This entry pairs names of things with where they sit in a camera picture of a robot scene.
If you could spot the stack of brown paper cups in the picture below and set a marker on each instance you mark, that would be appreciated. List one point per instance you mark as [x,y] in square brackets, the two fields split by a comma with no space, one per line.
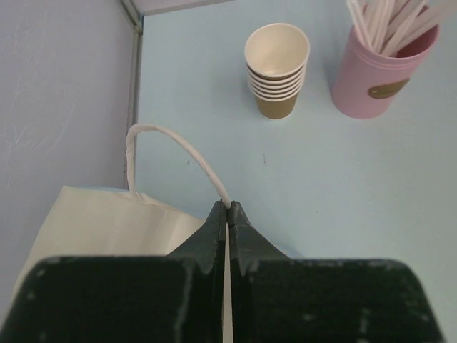
[276,58]

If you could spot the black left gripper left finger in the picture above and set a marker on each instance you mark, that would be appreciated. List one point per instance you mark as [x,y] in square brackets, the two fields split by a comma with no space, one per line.
[174,298]

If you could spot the pink straw holder cup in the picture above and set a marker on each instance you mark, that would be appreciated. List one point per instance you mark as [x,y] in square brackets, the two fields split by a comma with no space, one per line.
[367,83]

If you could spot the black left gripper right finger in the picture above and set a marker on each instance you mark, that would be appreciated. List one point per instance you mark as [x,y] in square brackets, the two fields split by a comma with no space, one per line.
[279,299]

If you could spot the white and blue paper bag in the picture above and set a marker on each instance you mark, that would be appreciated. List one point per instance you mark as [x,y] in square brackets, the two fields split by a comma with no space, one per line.
[85,222]

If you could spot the bundle of wrapped white straws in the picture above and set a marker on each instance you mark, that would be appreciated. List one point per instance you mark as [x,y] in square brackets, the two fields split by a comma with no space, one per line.
[386,27]

